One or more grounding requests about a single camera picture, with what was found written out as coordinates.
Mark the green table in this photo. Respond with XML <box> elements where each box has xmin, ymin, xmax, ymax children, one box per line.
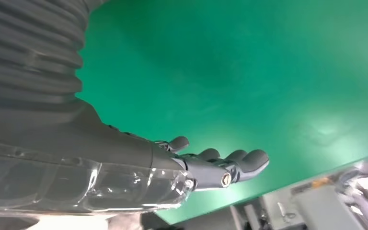
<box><xmin>75</xmin><ymin>0</ymin><xmax>368</xmax><ymax>224</ymax></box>

